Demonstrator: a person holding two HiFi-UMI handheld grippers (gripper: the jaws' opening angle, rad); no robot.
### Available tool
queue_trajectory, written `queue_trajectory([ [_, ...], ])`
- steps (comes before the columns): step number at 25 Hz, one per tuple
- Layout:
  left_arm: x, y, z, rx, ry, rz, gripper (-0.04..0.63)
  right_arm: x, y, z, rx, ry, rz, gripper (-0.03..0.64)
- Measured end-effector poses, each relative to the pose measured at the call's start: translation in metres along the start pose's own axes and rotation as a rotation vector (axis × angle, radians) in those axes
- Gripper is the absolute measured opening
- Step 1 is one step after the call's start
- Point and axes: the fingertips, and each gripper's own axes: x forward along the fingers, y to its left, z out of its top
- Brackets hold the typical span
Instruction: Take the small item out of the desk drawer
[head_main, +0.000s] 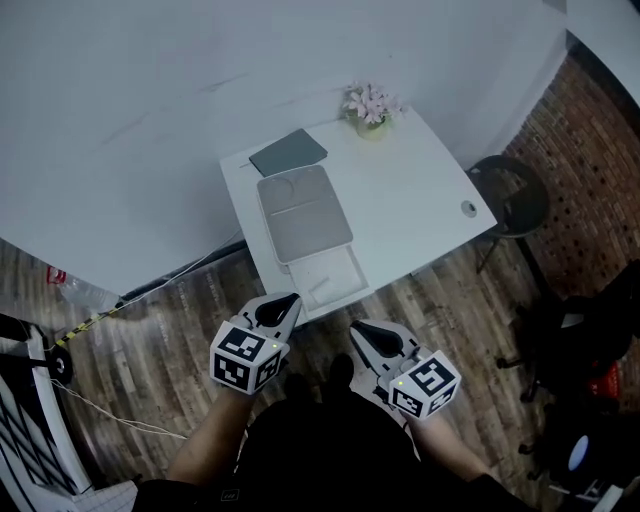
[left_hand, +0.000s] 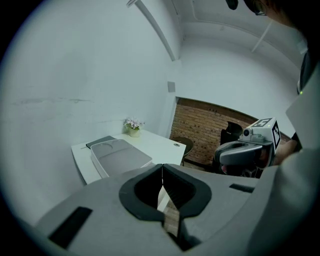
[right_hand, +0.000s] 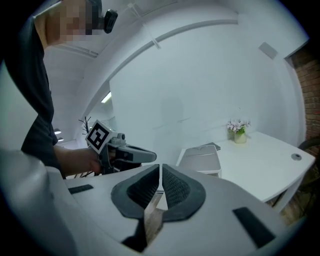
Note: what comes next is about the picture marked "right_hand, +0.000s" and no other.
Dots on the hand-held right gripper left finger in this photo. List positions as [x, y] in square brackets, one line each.
[100, 200]

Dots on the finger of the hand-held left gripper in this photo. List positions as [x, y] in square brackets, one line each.
[145, 156]

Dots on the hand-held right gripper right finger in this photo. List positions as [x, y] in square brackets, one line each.
[212, 225]

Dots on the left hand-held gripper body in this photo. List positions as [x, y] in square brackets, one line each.
[98, 136]

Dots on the person's left forearm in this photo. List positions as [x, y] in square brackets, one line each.
[71, 160]

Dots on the person's left hand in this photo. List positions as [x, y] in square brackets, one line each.
[93, 162]

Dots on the black coat rack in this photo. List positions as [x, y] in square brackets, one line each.
[85, 127]

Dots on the ceiling light strip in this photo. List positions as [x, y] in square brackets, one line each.
[106, 97]

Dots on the grey tray box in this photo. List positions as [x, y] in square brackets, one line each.
[200, 157]

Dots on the dark green notebook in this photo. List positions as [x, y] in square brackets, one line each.
[212, 145]

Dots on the white table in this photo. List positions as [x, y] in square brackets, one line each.
[262, 170]

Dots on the person's dark clothing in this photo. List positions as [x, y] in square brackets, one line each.
[32, 100]

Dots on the pink flowers in pot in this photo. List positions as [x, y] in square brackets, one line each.
[238, 130]

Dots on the person's head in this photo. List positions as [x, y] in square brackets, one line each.
[53, 32]

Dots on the black head camera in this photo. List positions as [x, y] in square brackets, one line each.
[110, 21]

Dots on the grey wall panel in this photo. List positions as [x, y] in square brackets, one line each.
[268, 50]

